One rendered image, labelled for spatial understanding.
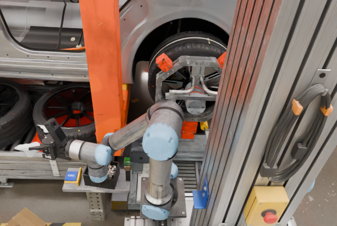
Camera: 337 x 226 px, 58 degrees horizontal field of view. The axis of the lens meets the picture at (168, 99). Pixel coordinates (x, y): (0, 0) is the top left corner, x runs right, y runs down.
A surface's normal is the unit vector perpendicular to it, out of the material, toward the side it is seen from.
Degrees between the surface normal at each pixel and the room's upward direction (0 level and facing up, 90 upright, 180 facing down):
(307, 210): 0
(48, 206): 0
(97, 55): 90
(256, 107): 90
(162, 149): 82
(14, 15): 50
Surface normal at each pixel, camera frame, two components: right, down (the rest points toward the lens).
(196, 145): 0.07, -0.77
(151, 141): -0.19, 0.51
